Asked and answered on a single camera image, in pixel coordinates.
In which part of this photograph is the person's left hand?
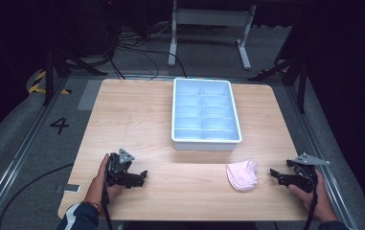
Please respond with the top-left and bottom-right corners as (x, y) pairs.
(84, 152), (125, 206)

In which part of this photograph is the person's right hand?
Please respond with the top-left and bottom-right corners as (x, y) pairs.
(286, 169), (339, 224)

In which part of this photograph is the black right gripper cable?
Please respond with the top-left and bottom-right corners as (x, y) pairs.
(302, 186), (319, 230)

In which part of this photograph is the white divided storage tray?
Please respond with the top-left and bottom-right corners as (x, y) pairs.
(171, 78), (243, 152)

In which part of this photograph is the bundle of floor cables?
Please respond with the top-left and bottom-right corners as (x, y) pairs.
(107, 22), (188, 81)

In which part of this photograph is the silver tape strip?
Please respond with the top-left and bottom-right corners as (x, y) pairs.
(55, 183), (82, 195)

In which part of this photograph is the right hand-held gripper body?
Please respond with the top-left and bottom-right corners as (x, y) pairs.
(285, 152), (331, 195)

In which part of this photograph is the white metal table frame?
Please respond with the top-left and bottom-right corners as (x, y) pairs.
(167, 0), (259, 71)

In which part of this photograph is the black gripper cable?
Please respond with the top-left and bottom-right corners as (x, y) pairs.
(101, 183), (114, 230)
(302, 186), (319, 230)

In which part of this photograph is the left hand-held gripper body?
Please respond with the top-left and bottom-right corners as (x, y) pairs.
(105, 148), (142, 190)

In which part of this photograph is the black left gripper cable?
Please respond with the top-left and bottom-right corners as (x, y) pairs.
(101, 183), (114, 230)

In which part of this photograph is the beaded bracelet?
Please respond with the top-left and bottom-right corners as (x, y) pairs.
(81, 199), (103, 216)

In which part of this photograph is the metal floor rail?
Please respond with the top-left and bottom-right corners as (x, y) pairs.
(284, 83), (358, 230)
(0, 76), (71, 230)

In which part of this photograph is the pink sock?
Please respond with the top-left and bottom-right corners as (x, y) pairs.
(224, 159), (260, 193)

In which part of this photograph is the black floor cable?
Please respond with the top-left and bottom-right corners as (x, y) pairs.
(0, 162), (76, 230)

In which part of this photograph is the black tripod stand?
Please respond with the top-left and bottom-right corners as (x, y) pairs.
(41, 44), (109, 107)
(247, 47), (309, 115)

